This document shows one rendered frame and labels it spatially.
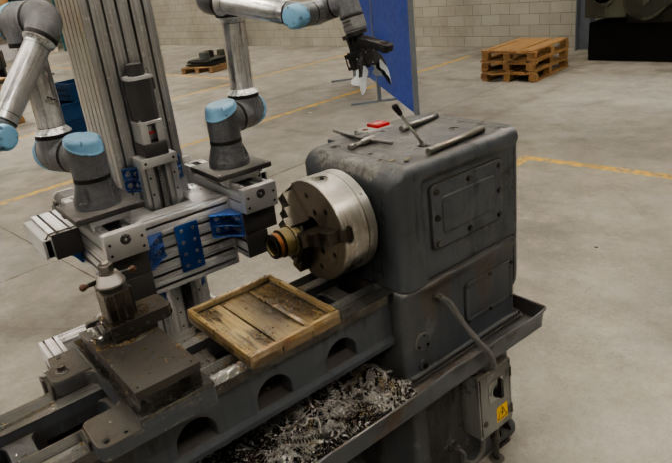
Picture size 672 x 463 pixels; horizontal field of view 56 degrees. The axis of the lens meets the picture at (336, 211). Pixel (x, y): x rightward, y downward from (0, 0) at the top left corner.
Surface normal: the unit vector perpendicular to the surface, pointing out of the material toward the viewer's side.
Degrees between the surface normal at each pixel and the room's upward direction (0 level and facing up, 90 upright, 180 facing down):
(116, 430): 0
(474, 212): 90
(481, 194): 90
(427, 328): 90
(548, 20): 90
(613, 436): 0
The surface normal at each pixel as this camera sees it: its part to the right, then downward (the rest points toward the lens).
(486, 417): 0.63, 0.18
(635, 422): -0.11, -0.93
